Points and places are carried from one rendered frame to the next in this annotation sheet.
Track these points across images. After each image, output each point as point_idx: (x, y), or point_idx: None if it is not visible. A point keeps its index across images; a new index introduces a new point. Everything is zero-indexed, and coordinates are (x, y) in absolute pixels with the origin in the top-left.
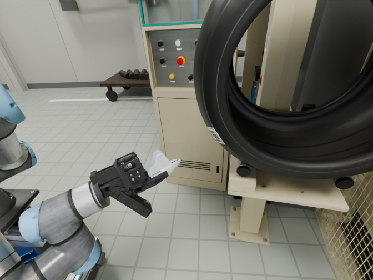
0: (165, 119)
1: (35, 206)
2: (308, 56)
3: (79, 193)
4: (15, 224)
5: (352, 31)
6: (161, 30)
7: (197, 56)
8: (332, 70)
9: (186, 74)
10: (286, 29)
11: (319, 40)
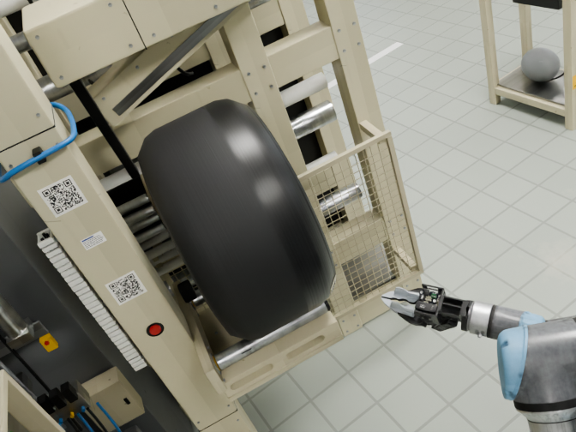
0: None
1: (525, 321)
2: (51, 307)
3: (484, 305)
4: None
5: (39, 249)
6: None
7: (314, 237)
8: (69, 292)
9: None
10: (139, 251)
11: (46, 279)
